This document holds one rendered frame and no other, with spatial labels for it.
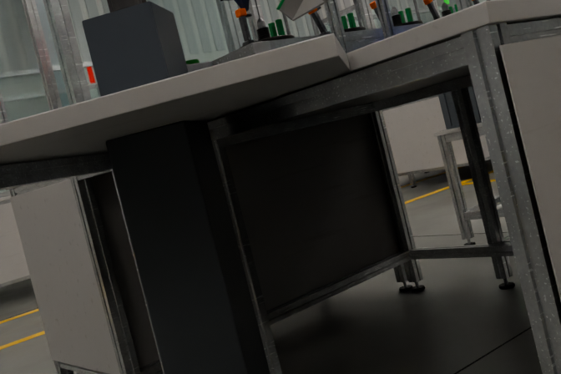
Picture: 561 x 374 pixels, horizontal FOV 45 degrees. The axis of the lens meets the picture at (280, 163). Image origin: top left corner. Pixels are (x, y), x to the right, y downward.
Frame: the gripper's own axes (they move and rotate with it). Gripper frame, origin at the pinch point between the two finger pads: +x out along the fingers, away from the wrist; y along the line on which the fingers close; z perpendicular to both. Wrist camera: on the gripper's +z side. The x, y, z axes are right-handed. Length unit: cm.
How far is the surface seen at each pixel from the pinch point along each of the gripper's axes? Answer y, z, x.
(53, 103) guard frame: 81, -17, 6
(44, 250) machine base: 114, -21, 52
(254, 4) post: 17.4, 17.9, -2.6
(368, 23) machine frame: 60, 111, -2
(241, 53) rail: -12.8, -14.6, 15.4
